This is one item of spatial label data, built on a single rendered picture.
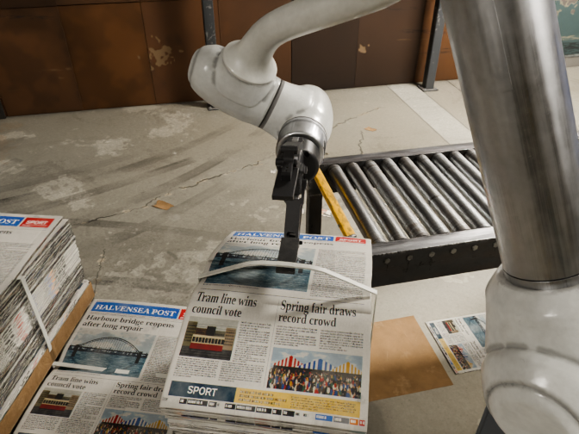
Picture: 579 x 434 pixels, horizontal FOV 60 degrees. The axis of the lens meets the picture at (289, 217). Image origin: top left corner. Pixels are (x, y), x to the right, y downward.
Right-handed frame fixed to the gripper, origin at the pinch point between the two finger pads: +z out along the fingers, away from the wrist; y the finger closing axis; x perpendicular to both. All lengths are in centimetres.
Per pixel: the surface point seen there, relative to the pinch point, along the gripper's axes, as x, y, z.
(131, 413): 28.0, 37.2, 11.6
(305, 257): -2.3, 13.2, -7.9
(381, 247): -19, 46, -47
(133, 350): 33, 38, -3
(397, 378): -33, 127, -59
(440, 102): -83, 152, -344
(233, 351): 6.1, 12.1, 13.4
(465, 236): -43, 47, -54
